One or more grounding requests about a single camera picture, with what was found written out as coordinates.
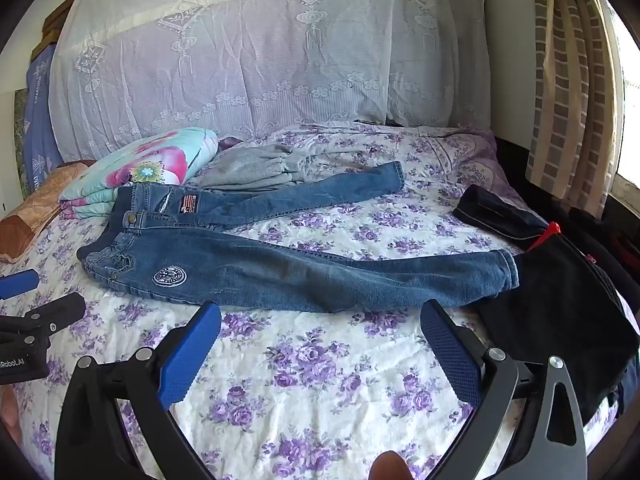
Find folded teal floral blanket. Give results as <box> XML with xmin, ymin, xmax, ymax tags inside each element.
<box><xmin>59</xmin><ymin>127</ymin><xmax>220</xmax><ymax>221</ymax></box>

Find purple floral bed sheet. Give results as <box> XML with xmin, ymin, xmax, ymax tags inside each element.
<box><xmin>0</xmin><ymin>122</ymin><xmax>626</xmax><ymax>480</ymax></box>

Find checkered beige curtain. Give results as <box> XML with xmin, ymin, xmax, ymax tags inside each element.
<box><xmin>525</xmin><ymin>0</ymin><xmax>626</xmax><ymax>216</ymax></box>

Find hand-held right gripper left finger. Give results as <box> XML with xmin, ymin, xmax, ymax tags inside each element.
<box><xmin>54</xmin><ymin>301</ymin><xmax>222</xmax><ymax>480</ymax></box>

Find white lace cover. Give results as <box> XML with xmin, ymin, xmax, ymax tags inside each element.
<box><xmin>48</xmin><ymin>0</ymin><xmax>493</xmax><ymax>166</ymax></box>

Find blue denim pants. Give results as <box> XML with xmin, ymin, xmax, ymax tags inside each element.
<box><xmin>77</xmin><ymin>161</ymin><xmax>521</xmax><ymax>311</ymax></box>

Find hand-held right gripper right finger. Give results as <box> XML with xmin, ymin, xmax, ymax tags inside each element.
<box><xmin>420</xmin><ymin>300</ymin><xmax>588</xmax><ymax>480</ymax></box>

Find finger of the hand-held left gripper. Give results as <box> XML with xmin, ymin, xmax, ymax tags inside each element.
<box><xmin>0</xmin><ymin>269</ymin><xmax>39</xmax><ymax>302</ymax></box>
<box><xmin>0</xmin><ymin>292</ymin><xmax>87</xmax><ymax>343</ymax></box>

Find black garment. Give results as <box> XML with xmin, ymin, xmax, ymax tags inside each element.
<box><xmin>477</xmin><ymin>234</ymin><xmax>640</xmax><ymax>426</ymax></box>

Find green patterned cloth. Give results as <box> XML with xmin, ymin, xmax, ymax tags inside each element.
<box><xmin>14</xmin><ymin>89</ymin><xmax>33</xmax><ymax>191</ymax></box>

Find brown pillow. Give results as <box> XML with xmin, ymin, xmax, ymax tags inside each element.
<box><xmin>0</xmin><ymin>160</ymin><xmax>96</xmax><ymax>263</ymax></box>

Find red plastic clip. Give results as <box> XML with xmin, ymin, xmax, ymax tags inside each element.
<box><xmin>527</xmin><ymin>221</ymin><xmax>563</xmax><ymax>251</ymax></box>

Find brown wooden board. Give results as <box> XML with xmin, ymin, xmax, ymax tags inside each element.
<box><xmin>31</xmin><ymin>0</ymin><xmax>78</xmax><ymax>56</ymax></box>

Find folded dark navy pants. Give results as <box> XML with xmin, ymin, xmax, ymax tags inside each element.
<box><xmin>452</xmin><ymin>185</ymin><xmax>551</xmax><ymax>248</ymax></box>

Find blue patterned cloth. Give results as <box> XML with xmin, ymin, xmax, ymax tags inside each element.
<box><xmin>25</xmin><ymin>42</ymin><xmax>66</xmax><ymax>196</ymax></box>

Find grey garment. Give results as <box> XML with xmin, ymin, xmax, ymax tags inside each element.
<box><xmin>192</xmin><ymin>142</ymin><xmax>321</xmax><ymax>191</ymax></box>

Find person's right hand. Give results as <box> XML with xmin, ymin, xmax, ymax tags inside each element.
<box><xmin>369</xmin><ymin>450</ymin><xmax>416</xmax><ymax>480</ymax></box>

